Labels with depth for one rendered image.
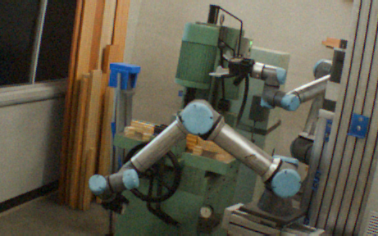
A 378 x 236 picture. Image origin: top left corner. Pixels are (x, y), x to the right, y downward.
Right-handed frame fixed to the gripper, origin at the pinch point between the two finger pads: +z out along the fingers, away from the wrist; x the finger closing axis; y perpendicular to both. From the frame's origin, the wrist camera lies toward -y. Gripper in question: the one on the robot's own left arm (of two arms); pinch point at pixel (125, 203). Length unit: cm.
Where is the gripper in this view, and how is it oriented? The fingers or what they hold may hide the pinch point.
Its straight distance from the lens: 271.4
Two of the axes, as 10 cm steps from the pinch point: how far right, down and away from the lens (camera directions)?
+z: 2.2, 4.1, 8.9
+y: -3.5, 8.8, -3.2
